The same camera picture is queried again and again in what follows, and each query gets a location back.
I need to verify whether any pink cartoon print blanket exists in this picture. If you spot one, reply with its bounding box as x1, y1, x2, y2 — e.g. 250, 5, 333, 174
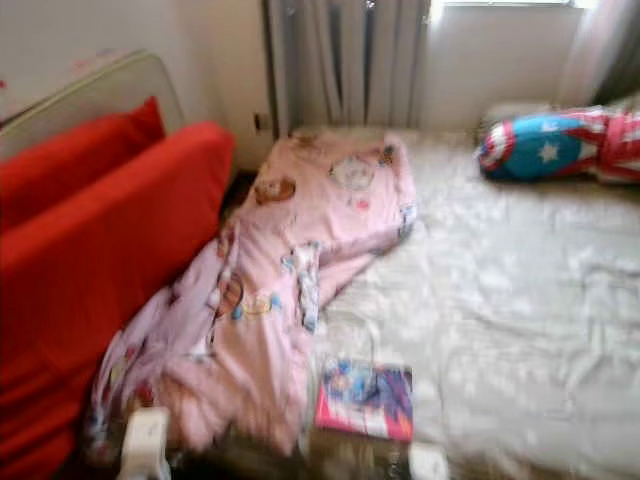
88, 132, 419, 466

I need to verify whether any pale pink curtain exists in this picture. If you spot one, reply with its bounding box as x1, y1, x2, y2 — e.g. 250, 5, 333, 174
555, 0, 640, 109

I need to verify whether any large red cushion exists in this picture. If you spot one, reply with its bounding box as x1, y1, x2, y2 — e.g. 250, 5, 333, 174
0, 122, 236, 480

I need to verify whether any red pillow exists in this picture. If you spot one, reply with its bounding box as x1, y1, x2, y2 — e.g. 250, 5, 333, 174
0, 97, 167, 231

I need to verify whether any grey curtain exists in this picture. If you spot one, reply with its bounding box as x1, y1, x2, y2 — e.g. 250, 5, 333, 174
265, 0, 431, 136

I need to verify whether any bed with floral beige sheet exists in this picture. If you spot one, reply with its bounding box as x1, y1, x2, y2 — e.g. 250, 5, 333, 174
90, 125, 640, 480

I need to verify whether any colourful comic book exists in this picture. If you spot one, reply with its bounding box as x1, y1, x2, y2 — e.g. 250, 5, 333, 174
315, 360, 414, 443

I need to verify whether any bright window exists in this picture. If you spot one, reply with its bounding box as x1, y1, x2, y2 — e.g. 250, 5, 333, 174
435, 0, 586, 11

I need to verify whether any star shield print pillow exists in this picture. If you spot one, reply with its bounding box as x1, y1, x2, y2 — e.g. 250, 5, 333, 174
478, 105, 640, 184

